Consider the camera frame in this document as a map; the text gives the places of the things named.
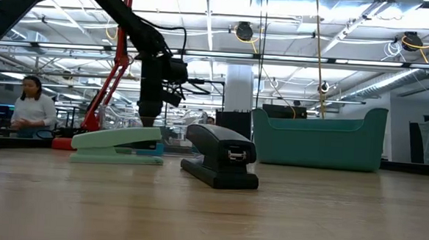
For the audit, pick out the white building column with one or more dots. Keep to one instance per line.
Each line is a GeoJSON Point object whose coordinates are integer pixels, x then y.
{"type": "Point", "coordinates": [238, 88]}

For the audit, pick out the mint green stapler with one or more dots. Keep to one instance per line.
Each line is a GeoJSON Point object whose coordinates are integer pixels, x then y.
{"type": "Point", "coordinates": [118, 137]}

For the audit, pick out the black stapler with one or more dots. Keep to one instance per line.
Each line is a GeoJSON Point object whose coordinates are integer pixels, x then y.
{"type": "Point", "coordinates": [217, 142]}

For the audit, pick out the background computer monitor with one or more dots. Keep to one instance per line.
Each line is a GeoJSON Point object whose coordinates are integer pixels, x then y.
{"type": "Point", "coordinates": [1, 110]}

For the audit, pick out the red desk lamp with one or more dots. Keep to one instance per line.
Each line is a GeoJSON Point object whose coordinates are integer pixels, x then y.
{"type": "Point", "coordinates": [121, 60]}

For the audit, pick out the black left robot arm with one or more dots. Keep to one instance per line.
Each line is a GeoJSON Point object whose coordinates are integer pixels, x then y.
{"type": "Point", "coordinates": [124, 16]}

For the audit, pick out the teal plastic bin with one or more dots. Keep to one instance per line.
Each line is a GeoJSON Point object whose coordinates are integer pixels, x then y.
{"type": "Point", "coordinates": [319, 147]}

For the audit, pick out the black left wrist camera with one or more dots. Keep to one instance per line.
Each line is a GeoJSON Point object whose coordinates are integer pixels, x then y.
{"type": "Point", "coordinates": [176, 72]}

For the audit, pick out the person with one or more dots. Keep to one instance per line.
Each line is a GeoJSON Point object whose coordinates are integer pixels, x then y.
{"type": "Point", "coordinates": [34, 110]}
{"type": "Point", "coordinates": [211, 120]}

